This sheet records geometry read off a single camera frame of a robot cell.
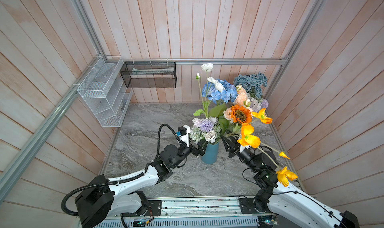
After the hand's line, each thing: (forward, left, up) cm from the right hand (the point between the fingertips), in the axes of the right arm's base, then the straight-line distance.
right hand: (224, 133), depth 66 cm
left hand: (+1, +9, -5) cm, 10 cm away
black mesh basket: (+52, +46, -5) cm, 69 cm away
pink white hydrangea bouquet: (+20, -21, -3) cm, 29 cm away
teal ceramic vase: (-1, +4, -19) cm, 19 cm away
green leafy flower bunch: (0, +7, +3) cm, 8 cm away
